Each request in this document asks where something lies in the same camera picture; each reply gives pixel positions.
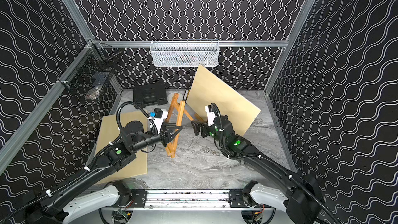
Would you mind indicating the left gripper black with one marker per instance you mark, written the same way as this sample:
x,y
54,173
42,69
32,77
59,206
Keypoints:
x,y
165,137

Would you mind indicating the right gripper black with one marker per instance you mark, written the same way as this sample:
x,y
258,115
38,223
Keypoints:
x,y
197,128

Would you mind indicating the wooden easel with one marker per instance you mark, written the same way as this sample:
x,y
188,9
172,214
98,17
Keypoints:
x,y
180,108
191,114

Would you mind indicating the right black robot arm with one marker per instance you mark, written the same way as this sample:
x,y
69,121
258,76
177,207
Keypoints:
x,y
299,196

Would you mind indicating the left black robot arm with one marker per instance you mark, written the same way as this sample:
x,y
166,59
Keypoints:
x,y
49,206

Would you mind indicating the white tape roll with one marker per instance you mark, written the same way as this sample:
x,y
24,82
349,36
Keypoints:
x,y
171,96

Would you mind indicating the black plastic tool case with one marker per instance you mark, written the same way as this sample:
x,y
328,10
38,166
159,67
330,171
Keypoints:
x,y
152,94

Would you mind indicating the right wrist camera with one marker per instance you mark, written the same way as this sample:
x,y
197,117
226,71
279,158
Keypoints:
x,y
211,115

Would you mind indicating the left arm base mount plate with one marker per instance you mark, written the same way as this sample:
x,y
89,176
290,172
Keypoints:
x,y
136,199

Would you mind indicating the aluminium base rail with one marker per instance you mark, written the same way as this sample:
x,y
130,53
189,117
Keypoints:
x,y
157,200

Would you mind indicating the white wire mesh basket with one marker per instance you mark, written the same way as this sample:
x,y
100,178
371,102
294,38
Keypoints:
x,y
185,52

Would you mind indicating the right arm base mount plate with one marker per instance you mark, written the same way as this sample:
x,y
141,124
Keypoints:
x,y
239,199

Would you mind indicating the black wire mesh basket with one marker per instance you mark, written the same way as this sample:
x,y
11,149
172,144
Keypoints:
x,y
93,75

